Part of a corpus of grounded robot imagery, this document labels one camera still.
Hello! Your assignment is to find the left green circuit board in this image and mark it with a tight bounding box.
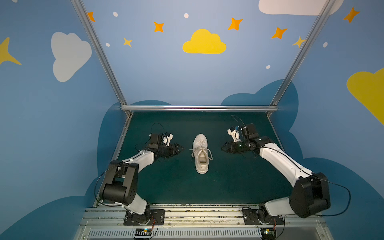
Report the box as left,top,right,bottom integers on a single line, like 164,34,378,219
133,228,154,240

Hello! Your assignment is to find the white sneaker shoe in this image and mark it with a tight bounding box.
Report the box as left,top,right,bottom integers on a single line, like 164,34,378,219
192,134,212,174

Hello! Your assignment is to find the aluminium rail base frame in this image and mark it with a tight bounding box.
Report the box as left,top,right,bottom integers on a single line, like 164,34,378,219
74,204,333,240

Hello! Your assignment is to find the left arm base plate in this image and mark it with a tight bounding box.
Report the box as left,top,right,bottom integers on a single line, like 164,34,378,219
123,209,165,226

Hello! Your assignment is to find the right aluminium frame post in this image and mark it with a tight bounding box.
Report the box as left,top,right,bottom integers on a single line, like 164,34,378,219
267,0,336,118

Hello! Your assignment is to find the horizontal aluminium frame bar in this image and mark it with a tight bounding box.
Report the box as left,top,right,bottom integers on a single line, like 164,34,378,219
121,105,278,112

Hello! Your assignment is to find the green table mat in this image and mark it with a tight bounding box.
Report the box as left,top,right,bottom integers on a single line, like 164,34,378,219
118,112,293,204

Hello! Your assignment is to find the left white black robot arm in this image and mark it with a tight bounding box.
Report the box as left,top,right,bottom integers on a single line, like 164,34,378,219
96,144,184,225

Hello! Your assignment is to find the green circuit board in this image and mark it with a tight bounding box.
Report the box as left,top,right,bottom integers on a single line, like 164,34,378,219
261,228,277,240
133,228,154,240

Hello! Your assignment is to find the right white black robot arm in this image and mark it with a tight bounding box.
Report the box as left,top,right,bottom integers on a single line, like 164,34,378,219
222,137,331,225

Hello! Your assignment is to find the aluminium frame post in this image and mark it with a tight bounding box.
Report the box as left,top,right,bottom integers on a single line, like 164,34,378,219
267,0,336,118
71,0,127,106

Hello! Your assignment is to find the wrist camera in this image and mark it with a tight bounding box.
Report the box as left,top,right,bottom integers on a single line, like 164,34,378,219
148,133,173,149
227,124,260,143

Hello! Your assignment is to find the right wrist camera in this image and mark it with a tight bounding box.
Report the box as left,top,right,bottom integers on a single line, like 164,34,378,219
227,124,260,143

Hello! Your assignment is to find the right green circuit board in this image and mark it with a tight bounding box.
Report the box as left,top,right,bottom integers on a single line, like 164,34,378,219
261,228,277,240

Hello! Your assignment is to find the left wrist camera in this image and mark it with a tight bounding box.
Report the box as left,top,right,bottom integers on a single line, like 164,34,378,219
148,133,173,149

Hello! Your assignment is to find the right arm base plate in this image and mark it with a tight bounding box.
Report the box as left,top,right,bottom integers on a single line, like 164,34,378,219
241,207,285,225

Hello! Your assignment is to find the left aluminium frame post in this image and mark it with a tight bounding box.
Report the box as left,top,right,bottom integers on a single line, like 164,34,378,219
71,0,127,106

